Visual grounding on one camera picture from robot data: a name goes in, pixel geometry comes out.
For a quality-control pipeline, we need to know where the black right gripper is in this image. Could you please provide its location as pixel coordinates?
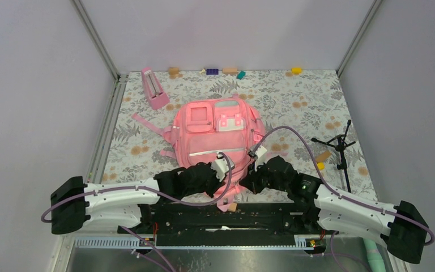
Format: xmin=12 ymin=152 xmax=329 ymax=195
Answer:
xmin=239 ymin=159 xmax=289 ymax=195

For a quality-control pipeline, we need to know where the yellow marker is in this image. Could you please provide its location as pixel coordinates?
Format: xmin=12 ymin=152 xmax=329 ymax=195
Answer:
xmin=317 ymin=163 xmax=325 ymax=171

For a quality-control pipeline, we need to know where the pink student backpack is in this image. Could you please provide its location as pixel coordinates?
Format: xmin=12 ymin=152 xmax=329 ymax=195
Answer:
xmin=132 ymin=96 xmax=267 ymax=211

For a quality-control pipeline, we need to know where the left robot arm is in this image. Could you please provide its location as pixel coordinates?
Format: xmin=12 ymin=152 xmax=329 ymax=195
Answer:
xmin=40 ymin=152 xmax=235 ymax=235

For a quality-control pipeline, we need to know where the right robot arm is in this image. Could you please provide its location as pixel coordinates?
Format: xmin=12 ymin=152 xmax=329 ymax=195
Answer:
xmin=239 ymin=133 xmax=435 ymax=264

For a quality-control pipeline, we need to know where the small wooden cube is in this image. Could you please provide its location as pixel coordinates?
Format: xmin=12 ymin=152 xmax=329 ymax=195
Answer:
xmin=227 ymin=202 xmax=237 ymax=212

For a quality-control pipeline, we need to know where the tan wooden wedge block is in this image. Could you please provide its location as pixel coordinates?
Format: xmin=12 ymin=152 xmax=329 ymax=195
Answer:
xmin=315 ymin=150 xmax=332 ymax=163

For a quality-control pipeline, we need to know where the floral table mat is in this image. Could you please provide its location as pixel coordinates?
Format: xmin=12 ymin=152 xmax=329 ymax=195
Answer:
xmin=100 ymin=70 xmax=377 ymax=200

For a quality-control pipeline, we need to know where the black microphone tripod stand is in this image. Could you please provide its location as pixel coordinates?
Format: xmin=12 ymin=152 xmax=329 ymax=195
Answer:
xmin=311 ymin=120 xmax=356 ymax=193

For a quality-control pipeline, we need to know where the pink metronome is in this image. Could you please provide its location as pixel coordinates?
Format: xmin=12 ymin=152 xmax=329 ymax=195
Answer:
xmin=141 ymin=67 xmax=170 ymax=110

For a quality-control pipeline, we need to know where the teal block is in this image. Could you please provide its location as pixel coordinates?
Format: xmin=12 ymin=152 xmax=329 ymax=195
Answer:
xmin=236 ymin=71 xmax=246 ymax=80

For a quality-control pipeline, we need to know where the yellow block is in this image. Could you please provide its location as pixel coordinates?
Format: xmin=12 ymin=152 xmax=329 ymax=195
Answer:
xmin=291 ymin=67 xmax=303 ymax=74

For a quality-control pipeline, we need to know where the purple toy brick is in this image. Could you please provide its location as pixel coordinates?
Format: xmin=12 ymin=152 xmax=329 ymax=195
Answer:
xmin=206 ymin=69 xmax=219 ymax=75

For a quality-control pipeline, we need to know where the long wooden block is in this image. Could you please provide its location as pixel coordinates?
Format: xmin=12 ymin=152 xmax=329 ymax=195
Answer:
xmin=222 ymin=67 xmax=238 ymax=75

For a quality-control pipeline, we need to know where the wooden block far left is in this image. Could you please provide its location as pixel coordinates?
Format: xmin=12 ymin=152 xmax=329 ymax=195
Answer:
xmin=168 ymin=67 xmax=180 ymax=75

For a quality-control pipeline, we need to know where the mint green microphone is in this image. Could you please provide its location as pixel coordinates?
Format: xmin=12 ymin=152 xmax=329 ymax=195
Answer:
xmin=363 ymin=239 xmax=386 ymax=272

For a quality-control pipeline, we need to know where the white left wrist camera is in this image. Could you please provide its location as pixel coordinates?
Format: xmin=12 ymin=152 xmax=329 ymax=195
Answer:
xmin=211 ymin=155 xmax=235 ymax=181

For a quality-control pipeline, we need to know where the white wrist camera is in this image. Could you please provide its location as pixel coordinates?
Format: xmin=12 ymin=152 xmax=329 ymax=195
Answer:
xmin=211 ymin=155 xmax=235 ymax=181
xmin=248 ymin=144 xmax=267 ymax=165

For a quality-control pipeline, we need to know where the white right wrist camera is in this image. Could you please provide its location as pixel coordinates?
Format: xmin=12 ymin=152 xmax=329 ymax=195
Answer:
xmin=248 ymin=144 xmax=267 ymax=165

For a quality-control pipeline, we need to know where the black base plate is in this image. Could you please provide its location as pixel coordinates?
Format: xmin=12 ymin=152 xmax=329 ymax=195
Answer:
xmin=130 ymin=203 xmax=332 ymax=247

